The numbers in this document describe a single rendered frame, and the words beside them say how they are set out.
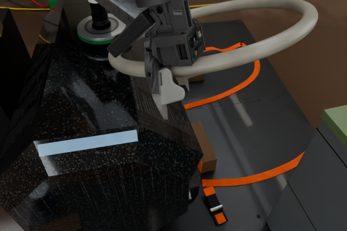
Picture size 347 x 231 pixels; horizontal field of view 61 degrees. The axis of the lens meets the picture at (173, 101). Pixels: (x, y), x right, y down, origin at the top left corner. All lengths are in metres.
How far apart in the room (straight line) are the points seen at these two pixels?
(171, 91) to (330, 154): 0.72
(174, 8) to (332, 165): 0.81
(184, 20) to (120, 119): 0.60
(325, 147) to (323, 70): 1.71
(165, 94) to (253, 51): 0.17
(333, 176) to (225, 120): 1.10
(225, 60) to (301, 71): 2.19
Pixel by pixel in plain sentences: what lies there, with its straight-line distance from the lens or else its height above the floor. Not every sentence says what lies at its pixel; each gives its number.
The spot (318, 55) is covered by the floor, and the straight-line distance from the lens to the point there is 2.93.
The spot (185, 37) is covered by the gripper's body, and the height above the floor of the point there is 1.32.
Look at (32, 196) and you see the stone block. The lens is 1.15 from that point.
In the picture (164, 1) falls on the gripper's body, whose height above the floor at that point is 1.36.
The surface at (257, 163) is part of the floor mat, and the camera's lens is 1.92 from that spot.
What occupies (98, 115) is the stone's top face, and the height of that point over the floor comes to 0.83.
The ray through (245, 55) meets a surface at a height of 1.28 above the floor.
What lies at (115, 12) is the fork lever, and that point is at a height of 1.10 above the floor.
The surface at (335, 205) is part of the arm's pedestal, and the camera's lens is 1.18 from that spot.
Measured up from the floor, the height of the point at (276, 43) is 1.28.
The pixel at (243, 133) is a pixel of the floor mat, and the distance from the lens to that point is 2.03.
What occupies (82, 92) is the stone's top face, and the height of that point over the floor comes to 0.83.
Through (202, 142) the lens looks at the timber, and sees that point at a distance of 1.79.
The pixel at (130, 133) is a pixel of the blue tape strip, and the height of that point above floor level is 0.81.
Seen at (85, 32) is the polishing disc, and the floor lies 0.88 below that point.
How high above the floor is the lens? 1.57
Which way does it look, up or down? 46 degrees down
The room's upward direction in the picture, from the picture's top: straight up
